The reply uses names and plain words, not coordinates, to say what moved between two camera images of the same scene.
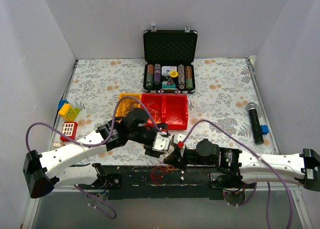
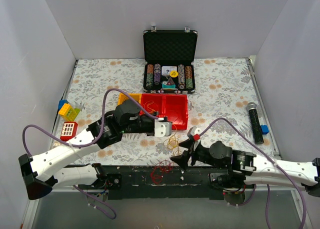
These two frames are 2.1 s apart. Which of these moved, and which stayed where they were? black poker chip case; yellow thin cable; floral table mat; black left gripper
Moved: black left gripper
Stayed: floral table mat; yellow thin cable; black poker chip case
